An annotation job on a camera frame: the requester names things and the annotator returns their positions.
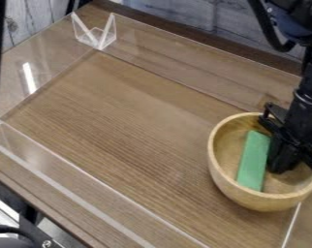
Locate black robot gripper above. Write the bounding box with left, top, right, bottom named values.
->
left=258, top=93, right=312, bottom=174

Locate green rectangular block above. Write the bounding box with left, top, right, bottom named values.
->
left=236, top=131, right=270, bottom=192

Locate light wooden bowl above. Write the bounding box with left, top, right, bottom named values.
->
left=207, top=112, right=312, bottom=212

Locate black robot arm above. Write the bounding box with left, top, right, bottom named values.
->
left=247, top=0, right=312, bottom=173

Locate clear acrylic enclosure wall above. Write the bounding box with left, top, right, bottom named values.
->
left=0, top=6, right=312, bottom=248

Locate clear acrylic corner bracket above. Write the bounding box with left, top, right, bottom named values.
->
left=70, top=13, right=117, bottom=50

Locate black metal table bracket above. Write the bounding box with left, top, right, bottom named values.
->
left=19, top=216, right=60, bottom=248

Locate black cable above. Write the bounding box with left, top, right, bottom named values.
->
left=0, top=224, right=38, bottom=248

